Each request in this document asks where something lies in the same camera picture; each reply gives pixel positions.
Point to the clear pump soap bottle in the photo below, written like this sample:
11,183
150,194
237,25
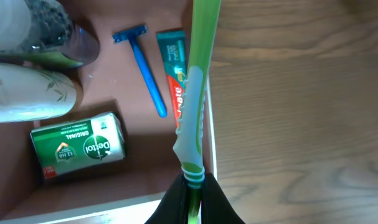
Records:
41,32

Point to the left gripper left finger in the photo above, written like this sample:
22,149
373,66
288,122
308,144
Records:
173,207

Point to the blue disposable razor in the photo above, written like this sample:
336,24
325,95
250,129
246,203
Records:
131,35

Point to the white lotion tube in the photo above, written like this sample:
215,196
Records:
28,94

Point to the green soap bar box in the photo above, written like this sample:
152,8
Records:
75,145

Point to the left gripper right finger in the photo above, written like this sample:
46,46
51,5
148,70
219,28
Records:
216,208

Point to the green white toothbrush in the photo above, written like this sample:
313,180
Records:
188,146

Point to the white cardboard box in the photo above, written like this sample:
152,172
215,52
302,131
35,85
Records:
127,191

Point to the Colgate toothpaste tube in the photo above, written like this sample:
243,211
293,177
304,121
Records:
173,51

